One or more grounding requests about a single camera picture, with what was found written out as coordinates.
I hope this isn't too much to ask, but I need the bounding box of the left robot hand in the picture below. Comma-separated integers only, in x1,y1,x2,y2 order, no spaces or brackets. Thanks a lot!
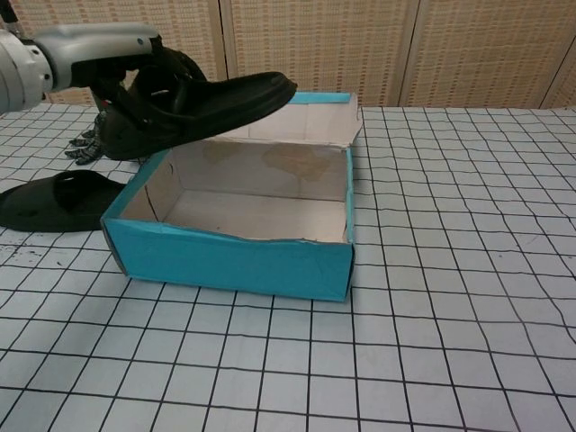
35,22,208,125

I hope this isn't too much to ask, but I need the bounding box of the black rubber slipper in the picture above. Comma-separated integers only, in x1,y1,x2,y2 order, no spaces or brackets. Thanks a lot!
0,170,128,234
99,70,300,162

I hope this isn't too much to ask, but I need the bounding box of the blue cardboard shoe box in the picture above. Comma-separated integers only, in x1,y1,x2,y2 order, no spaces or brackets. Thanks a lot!
99,91,365,303

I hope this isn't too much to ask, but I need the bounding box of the grey striped glove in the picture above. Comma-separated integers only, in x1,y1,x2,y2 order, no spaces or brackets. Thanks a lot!
65,112,108,166

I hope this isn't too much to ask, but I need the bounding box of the woven bamboo folding screen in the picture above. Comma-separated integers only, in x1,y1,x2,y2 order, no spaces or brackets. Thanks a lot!
0,0,576,109

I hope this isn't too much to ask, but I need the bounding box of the white checked tablecloth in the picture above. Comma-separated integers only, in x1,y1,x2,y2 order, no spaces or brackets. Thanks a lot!
0,101,576,432

